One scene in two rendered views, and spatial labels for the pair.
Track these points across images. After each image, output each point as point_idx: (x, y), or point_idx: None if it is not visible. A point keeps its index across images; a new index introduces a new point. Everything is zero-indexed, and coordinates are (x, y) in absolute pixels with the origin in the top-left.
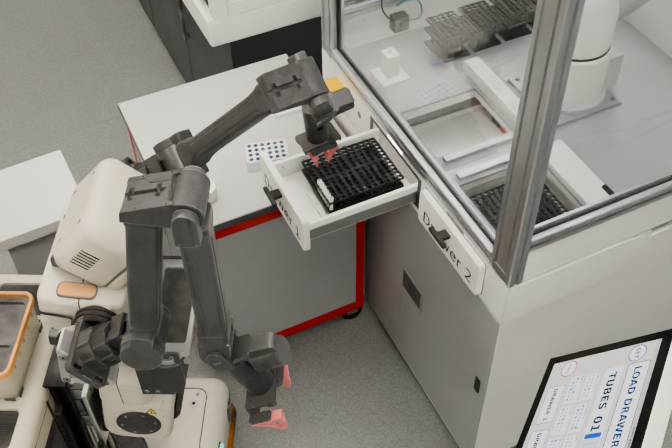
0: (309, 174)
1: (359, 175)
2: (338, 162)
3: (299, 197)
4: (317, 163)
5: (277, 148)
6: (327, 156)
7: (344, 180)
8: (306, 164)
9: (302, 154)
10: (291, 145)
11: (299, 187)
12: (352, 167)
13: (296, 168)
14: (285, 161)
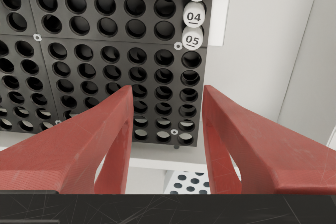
0: (202, 91)
1: None
2: (79, 90)
3: (247, 42)
4: (224, 101)
5: (189, 186)
6: (124, 121)
7: None
8: (187, 131)
9: (175, 165)
10: (153, 176)
11: (224, 76)
12: (34, 45)
13: (200, 132)
14: (236, 166)
